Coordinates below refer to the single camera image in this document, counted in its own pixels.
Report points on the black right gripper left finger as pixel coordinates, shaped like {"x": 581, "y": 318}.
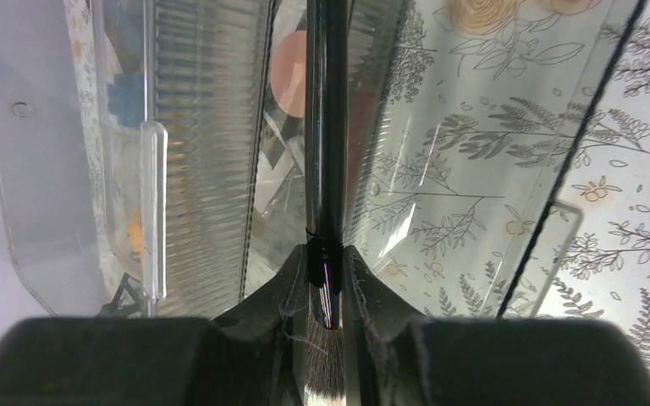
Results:
{"x": 253, "y": 354}

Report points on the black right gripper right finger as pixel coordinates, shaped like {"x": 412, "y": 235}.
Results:
{"x": 395, "y": 355}

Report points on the clear acrylic organizer box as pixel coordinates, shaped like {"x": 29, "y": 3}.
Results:
{"x": 104, "y": 219}

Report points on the pink round sponge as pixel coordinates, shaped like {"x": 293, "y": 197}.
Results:
{"x": 288, "y": 74}

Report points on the black mascara stick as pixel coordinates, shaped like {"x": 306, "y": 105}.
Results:
{"x": 326, "y": 126}

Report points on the blue toy block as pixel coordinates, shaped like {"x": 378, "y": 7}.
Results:
{"x": 126, "y": 99}

